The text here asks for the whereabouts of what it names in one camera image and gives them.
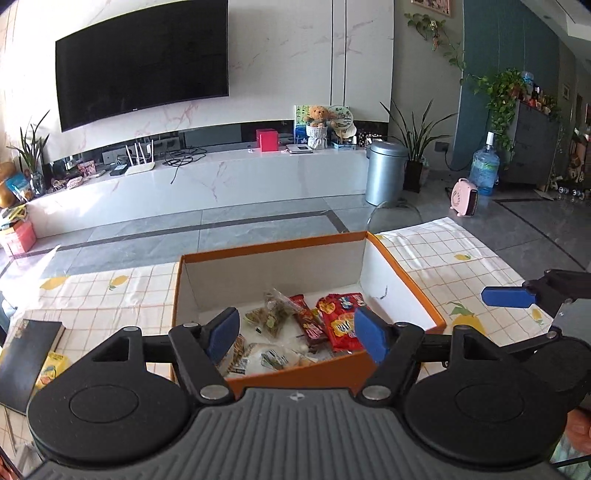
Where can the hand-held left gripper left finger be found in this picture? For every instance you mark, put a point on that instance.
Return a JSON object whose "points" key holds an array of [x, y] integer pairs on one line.
{"points": [[225, 332]]}

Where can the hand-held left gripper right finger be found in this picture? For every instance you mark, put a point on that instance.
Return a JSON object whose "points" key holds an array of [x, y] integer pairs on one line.
{"points": [[369, 334]]}

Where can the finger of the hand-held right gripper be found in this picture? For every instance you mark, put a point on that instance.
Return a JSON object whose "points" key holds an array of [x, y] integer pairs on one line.
{"points": [[558, 344], [508, 296]]}

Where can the white chip bag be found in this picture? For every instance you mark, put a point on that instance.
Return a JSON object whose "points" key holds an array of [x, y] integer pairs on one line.
{"points": [[233, 360]]}

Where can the clear green snack packet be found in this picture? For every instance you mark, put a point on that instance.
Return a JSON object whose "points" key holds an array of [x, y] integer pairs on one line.
{"points": [[272, 316]]}

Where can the orange cardboard box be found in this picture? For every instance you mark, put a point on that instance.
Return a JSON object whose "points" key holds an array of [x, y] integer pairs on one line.
{"points": [[401, 295]]}

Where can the white snack packets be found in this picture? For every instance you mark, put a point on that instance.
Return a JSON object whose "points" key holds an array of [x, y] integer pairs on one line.
{"points": [[272, 359]]}

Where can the clear bun packet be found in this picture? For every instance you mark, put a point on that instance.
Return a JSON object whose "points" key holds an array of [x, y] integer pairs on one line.
{"points": [[314, 353]]}

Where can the dark red snack packet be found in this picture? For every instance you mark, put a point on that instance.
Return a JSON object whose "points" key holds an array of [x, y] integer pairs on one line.
{"points": [[310, 323]]}

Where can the person's right hand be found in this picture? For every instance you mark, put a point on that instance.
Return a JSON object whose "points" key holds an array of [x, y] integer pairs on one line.
{"points": [[581, 429]]}

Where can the lemon print tablecloth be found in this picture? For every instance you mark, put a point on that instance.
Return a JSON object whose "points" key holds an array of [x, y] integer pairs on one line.
{"points": [[461, 240]]}

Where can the pink fan heater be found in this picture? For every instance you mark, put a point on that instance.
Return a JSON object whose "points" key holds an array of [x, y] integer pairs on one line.
{"points": [[464, 198]]}

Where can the clear plastic chair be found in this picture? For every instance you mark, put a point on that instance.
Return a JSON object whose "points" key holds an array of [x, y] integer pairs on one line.
{"points": [[392, 217]]}

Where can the blue water bottle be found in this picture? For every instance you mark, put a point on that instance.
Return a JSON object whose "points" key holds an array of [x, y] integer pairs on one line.
{"points": [[485, 168]]}

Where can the white marble tv cabinet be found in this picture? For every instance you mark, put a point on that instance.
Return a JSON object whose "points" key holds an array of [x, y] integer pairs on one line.
{"points": [[221, 184]]}

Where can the grey drawer cabinet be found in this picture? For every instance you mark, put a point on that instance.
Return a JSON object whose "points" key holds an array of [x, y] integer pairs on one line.
{"points": [[531, 143]]}

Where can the silver trash can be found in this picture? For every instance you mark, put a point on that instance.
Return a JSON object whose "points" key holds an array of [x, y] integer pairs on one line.
{"points": [[385, 173]]}

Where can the long-leaf potted plant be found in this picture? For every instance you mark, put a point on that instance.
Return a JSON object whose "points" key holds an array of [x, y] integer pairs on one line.
{"points": [[415, 147]]}

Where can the yellow box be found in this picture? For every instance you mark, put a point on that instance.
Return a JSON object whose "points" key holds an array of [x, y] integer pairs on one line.
{"points": [[51, 369]]}

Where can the white router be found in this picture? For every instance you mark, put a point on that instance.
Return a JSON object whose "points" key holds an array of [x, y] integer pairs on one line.
{"points": [[140, 166]]}

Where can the black set-top box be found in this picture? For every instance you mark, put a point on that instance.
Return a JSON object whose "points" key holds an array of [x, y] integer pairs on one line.
{"points": [[119, 171]]}

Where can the red box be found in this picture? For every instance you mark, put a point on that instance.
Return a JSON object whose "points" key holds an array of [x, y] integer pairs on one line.
{"points": [[268, 141]]}

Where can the white tablet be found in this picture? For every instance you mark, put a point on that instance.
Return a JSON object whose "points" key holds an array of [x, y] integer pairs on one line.
{"points": [[299, 148]]}

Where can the hanging vine plant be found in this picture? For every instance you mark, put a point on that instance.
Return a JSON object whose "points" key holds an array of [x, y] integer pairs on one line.
{"points": [[501, 97]]}

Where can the black book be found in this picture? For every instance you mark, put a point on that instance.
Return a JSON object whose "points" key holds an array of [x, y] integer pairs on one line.
{"points": [[25, 360]]}

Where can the round painted fan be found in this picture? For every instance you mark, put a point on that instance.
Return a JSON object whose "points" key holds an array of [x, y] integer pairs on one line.
{"points": [[342, 119]]}

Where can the pink storage box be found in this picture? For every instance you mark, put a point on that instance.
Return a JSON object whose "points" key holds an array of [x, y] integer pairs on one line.
{"points": [[18, 237]]}

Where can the green landscape picture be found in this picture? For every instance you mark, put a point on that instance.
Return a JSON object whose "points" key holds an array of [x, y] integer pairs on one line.
{"points": [[300, 115]]}

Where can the blue snack bag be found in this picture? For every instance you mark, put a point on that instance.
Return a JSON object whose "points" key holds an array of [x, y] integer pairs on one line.
{"points": [[18, 187]]}

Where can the green plant in glass vase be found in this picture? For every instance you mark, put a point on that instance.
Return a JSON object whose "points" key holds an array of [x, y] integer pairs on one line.
{"points": [[32, 152]]}

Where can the brown gourd vase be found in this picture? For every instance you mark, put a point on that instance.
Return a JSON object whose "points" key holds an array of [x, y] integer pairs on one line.
{"points": [[5, 184]]}

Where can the black television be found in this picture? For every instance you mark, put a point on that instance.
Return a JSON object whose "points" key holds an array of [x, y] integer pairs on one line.
{"points": [[138, 64]]}

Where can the pink photo frame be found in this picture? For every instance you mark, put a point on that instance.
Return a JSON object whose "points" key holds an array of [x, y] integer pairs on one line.
{"points": [[87, 168]]}

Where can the framed wall picture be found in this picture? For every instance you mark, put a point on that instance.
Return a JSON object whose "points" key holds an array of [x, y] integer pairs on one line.
{"points": [[431, 7]]}

